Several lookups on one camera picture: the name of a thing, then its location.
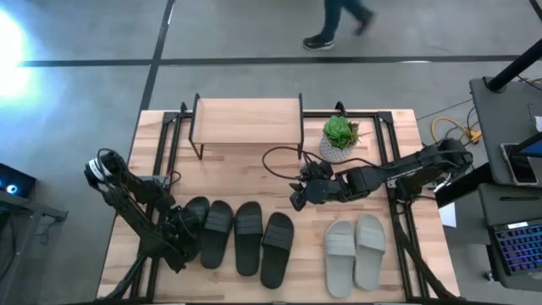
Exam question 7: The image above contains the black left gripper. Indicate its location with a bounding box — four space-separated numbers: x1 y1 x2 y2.
163 205 201 262

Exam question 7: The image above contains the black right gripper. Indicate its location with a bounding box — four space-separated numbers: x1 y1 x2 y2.
289 175 346 213

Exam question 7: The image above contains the black slide sandal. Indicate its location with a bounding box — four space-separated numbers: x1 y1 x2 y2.
184 196 211 263
259 211 296 291
199 199 235 270
234 201 264 277

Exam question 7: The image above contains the grey slide sandal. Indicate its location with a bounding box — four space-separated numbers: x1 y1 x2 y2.
353 213 387 292
324 219 357 299

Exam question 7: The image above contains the wooden shelf with black frame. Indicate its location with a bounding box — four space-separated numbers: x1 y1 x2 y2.
188 92 305 161

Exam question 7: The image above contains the potted green succulent plant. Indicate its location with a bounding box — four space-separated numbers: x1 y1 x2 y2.
318 114 362 164

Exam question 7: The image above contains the white paper sheet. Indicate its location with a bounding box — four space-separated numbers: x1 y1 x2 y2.
437 202 458 229

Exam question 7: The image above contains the grey side table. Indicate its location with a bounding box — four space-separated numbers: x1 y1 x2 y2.
0 190 69 305

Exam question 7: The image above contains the black desk beam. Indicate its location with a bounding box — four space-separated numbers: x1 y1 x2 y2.
434 163 496 208

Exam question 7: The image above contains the black computer with blue light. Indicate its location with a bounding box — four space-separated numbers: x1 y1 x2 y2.
0 163 37 198

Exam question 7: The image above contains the person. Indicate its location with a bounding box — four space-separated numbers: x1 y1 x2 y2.
301 0 377 52

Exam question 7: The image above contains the grey laptop desk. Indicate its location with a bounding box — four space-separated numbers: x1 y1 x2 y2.
478 182 542 293

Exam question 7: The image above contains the grey desk top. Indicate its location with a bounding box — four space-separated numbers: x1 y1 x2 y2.
468 75 542 187

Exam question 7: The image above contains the smartphone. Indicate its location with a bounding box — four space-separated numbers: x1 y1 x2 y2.
500 142 539 186

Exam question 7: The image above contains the laptop with lit keyboard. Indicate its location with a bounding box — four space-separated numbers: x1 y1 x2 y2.
489 219 542 277

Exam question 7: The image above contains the tablet with blue screen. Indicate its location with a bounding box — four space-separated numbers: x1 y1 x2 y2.
514 131 542 158

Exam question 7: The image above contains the black pole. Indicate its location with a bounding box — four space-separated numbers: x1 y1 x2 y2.
484 37 542 92

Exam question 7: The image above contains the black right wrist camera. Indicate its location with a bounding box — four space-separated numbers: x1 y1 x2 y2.
301 160 335 181

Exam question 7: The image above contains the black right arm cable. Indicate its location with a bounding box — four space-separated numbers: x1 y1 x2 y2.
261 146 382 181

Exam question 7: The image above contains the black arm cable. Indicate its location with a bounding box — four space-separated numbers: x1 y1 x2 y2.
96 147 128 200
261 146 382 181

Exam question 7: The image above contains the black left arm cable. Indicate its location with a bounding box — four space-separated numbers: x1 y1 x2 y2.
96 147 128 200

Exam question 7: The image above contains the black aluminium table frame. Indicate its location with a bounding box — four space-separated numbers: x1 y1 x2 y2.
99 101 462 304

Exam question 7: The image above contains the yellow cable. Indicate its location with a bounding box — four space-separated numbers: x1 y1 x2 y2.
430 116 483 145

